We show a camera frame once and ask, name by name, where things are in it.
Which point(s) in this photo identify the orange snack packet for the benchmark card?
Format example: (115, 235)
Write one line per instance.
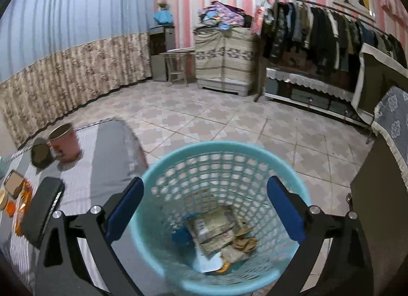
(22, 207)

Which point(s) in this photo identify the light blue plastic laundry basket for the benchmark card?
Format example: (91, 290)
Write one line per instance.
(198, 178)

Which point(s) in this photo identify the water dispenser cabinet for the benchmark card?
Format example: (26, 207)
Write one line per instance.
(161, 39)

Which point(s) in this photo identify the black ribbed foam pad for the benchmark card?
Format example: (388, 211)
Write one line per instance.
(40, 210)

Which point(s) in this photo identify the clothes rack with dark garments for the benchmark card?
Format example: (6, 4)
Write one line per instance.
(319, 45)

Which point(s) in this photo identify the pink metal-rimmed mug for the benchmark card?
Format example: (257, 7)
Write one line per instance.
(64, 142)

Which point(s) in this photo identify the cloth-covered cabinet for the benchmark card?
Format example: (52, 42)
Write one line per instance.
(226, 60)

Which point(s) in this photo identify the blue and floral curtain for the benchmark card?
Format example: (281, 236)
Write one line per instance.
(57, 55)

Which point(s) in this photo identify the pile of colourful clothes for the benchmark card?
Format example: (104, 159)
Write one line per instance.
(223, 17)

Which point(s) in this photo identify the low bench with lace cover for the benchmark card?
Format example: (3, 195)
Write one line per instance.
(312, 94)

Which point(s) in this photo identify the grey striped table cloth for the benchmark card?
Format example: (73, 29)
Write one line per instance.
(111, 157)

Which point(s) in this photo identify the dark round lid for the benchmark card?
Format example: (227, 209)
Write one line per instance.
(41, 156)

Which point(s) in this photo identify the blue patterned fringed cloth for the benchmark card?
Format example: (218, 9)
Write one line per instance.
(391, 120)

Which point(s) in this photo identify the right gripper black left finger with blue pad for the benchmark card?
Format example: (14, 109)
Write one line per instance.
(61, 269)

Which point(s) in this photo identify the beige cloth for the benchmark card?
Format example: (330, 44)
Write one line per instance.
(232, 255)

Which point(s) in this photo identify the orange plastic lid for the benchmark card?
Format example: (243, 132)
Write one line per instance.
(10, 209)

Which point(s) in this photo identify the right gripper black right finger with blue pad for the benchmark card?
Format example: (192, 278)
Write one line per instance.
(348, 268)

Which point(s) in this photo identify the printed paper package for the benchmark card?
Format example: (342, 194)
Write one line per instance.
(215, 229)

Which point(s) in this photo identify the cream round lid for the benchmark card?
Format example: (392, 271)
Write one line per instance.
(3, 198)

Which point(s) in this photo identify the blue bag on dispenser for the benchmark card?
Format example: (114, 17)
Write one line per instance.
(163, 16)

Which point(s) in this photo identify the orange peel piece lower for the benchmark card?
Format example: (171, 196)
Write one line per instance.
(224, 269)

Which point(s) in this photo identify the blue plastic wrapper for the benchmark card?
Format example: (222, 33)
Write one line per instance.
(182, 237)

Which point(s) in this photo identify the dark cabinet at right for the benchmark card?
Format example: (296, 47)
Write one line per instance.
(380, 199)

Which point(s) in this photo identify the brown rectangular tray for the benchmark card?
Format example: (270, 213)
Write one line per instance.
(14, 183)

